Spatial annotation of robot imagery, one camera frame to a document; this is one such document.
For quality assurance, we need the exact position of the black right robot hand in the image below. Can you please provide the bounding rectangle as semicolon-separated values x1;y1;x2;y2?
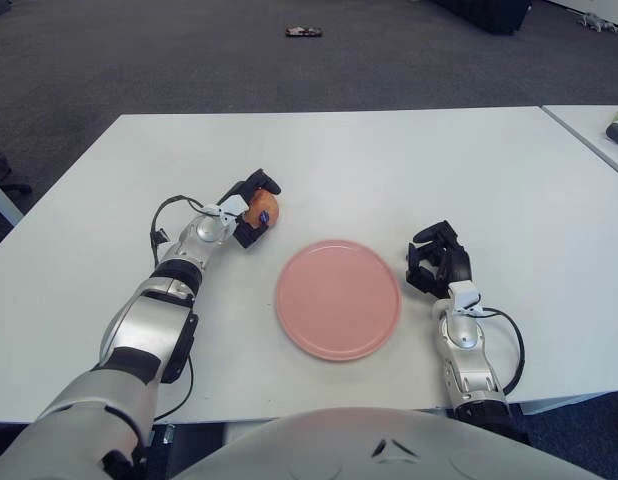
404;219;473;300

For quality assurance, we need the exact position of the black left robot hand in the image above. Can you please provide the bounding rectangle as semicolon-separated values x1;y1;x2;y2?
228;168;283;250

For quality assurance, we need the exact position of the orange-red apple with sticker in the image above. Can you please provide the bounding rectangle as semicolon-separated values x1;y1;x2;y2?
243;188;281;229

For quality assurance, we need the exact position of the pink round plate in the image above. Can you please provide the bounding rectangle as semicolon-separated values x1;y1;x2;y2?
275;239;403;362

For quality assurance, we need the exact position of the white table support beam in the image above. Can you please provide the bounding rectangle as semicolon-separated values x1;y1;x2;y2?
518;384;618;416

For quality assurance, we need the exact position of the grey robot torso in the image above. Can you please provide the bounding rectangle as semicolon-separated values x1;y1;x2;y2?
171;405;598;480

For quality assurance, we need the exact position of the large black case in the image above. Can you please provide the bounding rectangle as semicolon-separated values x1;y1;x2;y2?
431;0;533;35

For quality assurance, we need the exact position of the white desk leg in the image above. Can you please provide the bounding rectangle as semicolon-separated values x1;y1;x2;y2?
0;174;24;227

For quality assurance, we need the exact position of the small grey toy figure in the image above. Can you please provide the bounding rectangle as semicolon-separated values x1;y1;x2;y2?
576;12;615;32

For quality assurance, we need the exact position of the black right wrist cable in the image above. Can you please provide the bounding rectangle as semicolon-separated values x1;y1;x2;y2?
476;307;528;396

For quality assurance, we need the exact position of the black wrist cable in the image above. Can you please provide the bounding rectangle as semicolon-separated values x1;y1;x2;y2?
476;307;528;396
149;193;225;266

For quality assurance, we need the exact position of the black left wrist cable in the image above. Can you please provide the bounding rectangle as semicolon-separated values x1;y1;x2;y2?
149;193;225;266

